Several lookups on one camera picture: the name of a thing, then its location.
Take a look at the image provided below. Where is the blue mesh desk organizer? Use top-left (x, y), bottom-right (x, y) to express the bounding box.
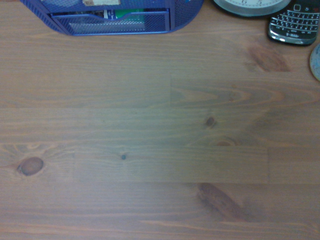
top-left (19, 0), bottom-right (205, 36)

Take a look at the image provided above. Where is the green and white card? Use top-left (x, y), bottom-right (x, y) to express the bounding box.
top-left (102, 8), bottom-right (146, 24)

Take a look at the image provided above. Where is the beige paper note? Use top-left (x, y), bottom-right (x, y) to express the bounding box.
top-left (82, 0), bottom-right (121, 7)

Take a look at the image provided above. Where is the black keypad mobile phone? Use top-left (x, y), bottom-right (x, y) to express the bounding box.
top-left (266, 3), bottom-right (320, 47)

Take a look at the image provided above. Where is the round light blue disc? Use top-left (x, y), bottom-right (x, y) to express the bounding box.
top-left (309, 43), bottom-right (320, 82)

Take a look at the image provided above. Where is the silver round wall clock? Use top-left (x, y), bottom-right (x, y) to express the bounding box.
top-left (212, 0), bottom-right (293, 18)

